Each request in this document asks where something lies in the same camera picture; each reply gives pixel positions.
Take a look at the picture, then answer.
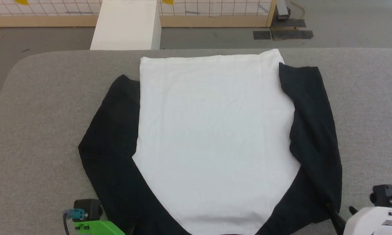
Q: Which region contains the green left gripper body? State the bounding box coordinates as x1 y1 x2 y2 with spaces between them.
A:
73 220 126 235

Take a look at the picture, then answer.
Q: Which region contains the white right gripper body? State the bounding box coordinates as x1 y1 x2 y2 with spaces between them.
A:
343 206 392 235

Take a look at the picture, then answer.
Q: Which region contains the white and black raglan shirt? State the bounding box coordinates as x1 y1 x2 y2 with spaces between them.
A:
78 49 343 235

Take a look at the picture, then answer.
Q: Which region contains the white rectangular box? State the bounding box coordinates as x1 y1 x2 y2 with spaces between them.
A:
90 0 162 50

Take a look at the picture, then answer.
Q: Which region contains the dark floor base plate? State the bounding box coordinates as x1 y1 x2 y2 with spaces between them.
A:
270 19 314 40

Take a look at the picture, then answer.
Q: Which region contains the yellow floor cable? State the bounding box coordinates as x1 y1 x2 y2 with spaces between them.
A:
291 0 306 19

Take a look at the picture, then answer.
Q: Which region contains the grey metal post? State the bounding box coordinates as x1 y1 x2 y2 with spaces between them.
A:
276 0 291 19

